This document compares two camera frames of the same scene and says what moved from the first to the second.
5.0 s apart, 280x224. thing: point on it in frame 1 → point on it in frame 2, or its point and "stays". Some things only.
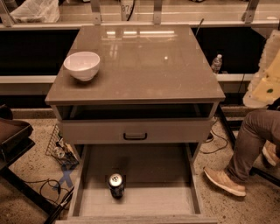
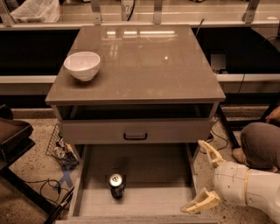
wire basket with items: x=63 y=153 stays
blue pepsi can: x=116 y=185 stays
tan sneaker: x=269 y=150 → x=239 y=157
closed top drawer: x=191 y=130 stays
